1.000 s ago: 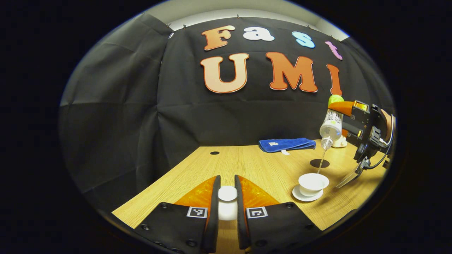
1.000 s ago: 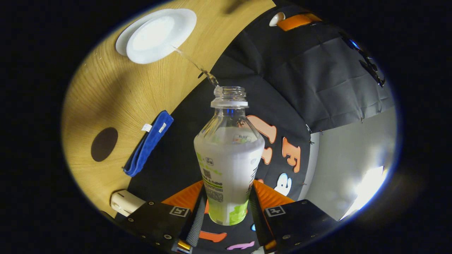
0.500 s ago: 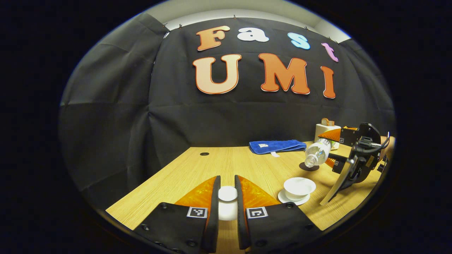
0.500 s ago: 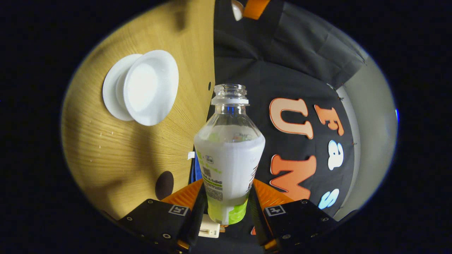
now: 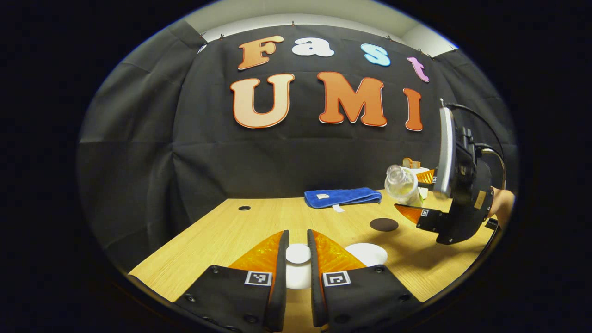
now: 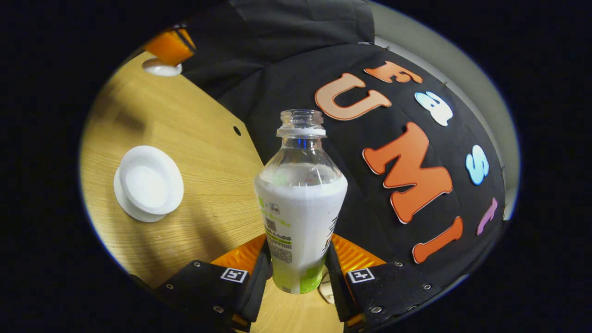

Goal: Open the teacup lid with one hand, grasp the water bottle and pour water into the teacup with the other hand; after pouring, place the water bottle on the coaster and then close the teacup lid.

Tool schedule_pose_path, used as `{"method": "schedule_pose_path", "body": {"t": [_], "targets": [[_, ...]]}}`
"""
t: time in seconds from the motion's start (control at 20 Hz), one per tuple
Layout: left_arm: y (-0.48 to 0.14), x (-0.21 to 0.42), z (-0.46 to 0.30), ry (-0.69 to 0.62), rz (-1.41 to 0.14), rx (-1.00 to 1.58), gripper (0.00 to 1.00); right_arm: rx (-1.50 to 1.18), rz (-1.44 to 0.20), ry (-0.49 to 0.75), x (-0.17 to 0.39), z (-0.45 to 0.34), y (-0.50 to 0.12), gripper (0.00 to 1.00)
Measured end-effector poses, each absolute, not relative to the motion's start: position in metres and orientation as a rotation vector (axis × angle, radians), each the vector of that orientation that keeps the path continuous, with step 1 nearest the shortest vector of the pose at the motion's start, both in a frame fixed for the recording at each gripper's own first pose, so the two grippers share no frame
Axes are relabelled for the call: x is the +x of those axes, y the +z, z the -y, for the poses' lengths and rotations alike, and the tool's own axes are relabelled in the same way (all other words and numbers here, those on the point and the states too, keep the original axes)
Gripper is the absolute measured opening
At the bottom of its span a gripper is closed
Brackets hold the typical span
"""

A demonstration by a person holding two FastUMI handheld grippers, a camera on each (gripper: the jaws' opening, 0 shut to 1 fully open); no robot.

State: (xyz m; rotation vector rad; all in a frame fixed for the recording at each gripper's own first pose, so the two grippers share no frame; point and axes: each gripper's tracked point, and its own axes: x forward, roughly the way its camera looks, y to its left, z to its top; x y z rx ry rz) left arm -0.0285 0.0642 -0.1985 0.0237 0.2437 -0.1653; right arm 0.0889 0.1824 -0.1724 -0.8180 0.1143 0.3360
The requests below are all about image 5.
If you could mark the white teacup lid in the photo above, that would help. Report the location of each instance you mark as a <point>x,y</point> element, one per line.
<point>298,253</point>

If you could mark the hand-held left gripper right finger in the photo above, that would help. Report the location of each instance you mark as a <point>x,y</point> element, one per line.
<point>317,305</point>

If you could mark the white teacup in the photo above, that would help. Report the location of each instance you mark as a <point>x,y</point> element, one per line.
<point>370,253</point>

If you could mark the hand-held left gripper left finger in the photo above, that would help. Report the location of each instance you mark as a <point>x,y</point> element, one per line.
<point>279,305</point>

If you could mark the blue folded towel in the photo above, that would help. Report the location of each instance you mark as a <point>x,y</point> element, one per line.
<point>344,196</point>

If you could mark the clear water bottle green drink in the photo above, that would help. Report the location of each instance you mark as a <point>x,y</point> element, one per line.
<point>402,187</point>

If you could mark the toast slice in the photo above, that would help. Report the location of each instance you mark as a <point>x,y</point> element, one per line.
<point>409,163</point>

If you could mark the round brown coaster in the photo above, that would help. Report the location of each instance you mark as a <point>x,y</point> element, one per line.
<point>384,225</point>

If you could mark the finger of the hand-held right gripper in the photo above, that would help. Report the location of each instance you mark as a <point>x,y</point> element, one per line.
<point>428,219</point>
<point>428,178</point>

